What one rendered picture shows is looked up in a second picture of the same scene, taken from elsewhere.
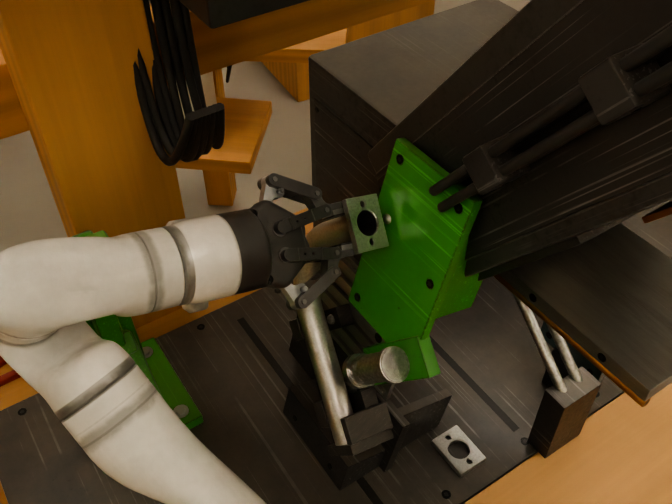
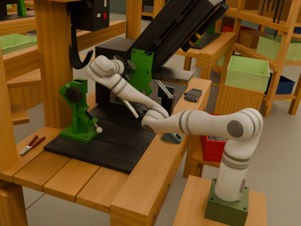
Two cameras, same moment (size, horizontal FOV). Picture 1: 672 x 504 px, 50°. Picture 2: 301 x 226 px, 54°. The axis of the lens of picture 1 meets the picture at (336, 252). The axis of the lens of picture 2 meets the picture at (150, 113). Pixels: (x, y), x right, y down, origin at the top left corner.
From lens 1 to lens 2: 1.01 m
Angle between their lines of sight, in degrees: 37
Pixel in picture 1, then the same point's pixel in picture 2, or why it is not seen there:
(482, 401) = not seen: hidden behind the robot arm
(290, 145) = (15, 130)
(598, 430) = (175, 110)
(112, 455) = (127, 89)
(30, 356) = (102, 79)
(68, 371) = (115, 76)
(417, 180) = (139, 54)
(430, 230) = (145, 62)
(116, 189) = (64, 79)
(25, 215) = not seen: outside the picture
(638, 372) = (184, 79)
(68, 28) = (61, 35)
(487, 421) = not seen: hidden behind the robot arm
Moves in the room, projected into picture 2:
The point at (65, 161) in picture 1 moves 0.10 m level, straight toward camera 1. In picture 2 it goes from (58, 69) to (75, 73)
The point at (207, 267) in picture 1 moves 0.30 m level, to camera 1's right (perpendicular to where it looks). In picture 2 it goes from (120, 64) to (171, 57)
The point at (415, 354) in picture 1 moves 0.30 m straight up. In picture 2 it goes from (148, 88) to (152, 28)
